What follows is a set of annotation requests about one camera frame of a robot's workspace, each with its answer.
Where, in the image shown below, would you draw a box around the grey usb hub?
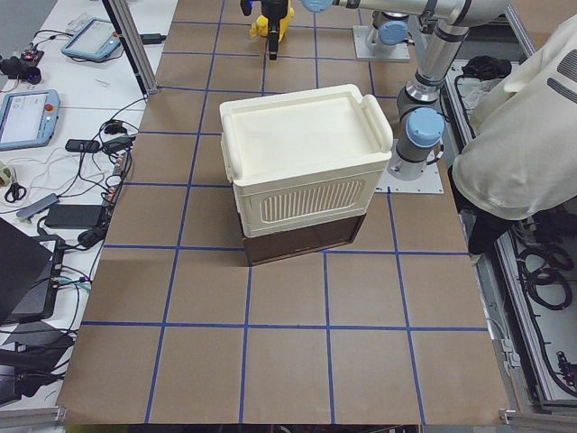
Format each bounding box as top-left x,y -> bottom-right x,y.
16,193 -> 60,220

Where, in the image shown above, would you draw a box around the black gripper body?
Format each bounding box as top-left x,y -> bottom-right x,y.
262,0 -> 289,34

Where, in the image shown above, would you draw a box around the cream plastic storage box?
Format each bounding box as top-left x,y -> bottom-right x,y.
219,84 -> 393,237

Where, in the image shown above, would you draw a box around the person in cream sweater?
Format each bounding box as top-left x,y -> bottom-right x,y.
448,17 -> 576,258

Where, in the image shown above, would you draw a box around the black cloth bundle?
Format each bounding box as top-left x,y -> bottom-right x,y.
462,56 -> 512,80

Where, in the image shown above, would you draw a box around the black laptop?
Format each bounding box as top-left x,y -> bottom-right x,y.
1,220 -> 64,325

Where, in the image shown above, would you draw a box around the black coiled cable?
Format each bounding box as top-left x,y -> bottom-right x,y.
517,250 -> 574,311

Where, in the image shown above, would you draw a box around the lower blue teach pendant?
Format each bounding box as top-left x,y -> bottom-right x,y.
1,89 -> 60,152

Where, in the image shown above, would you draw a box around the black power brick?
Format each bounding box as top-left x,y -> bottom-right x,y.
44,204 -> 102,229

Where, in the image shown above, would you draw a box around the blue teach pendant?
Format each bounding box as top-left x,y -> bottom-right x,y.
1,89 -> 60,152
60,18 -> 121,63

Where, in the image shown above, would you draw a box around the upper blue teach pendant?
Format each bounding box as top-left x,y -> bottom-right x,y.
60,18 -> 121,63

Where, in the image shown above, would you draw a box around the aluminium frame post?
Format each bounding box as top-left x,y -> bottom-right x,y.
102,0 -> 158,97

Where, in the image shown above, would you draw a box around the yellow plush toy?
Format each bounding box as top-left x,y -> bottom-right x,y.
249,6 -> 295,41

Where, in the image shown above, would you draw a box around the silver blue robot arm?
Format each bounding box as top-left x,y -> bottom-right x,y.
249,6 -> 410,62
303,0 -> 509,180

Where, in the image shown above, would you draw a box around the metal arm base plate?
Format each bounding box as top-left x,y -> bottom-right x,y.
375,153 -> 444,194

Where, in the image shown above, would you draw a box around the black scissors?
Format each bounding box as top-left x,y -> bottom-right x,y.
5,170 -> 27,204

